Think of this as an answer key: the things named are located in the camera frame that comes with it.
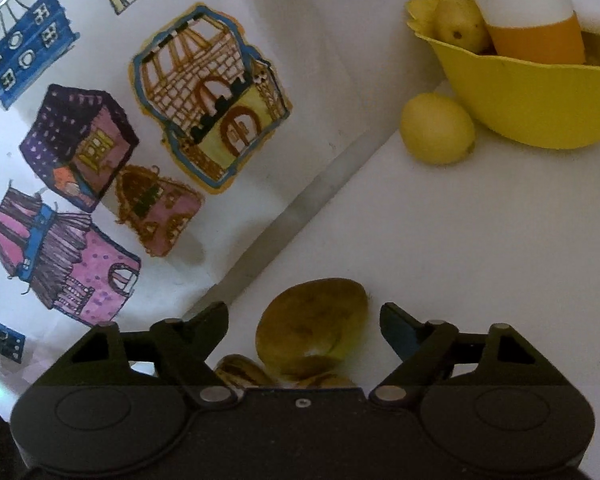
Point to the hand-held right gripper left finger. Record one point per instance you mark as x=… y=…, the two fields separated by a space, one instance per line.
x=215 y=317

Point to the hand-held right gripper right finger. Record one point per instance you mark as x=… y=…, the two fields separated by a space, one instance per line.
x=397 y=332

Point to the olive green pear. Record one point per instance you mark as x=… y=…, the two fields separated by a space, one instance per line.
x=312 y=320

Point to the small striped pepino melon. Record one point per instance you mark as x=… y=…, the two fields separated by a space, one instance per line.
x=242 y=370

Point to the white printed table cover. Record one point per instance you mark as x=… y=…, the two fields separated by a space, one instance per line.
x=455 y=240

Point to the yellow lemon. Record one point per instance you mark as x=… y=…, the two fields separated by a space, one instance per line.
x=437 y=127

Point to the yellow plastic bowl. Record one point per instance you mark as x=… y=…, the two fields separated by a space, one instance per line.
x=530 y=105

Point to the coloured houses drawing sheet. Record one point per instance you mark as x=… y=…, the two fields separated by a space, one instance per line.
x=305 y=35

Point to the yellow pear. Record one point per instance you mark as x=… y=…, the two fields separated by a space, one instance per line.
x=457 y=20

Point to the white and orange cup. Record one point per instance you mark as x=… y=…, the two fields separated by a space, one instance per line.
x=525 y=5

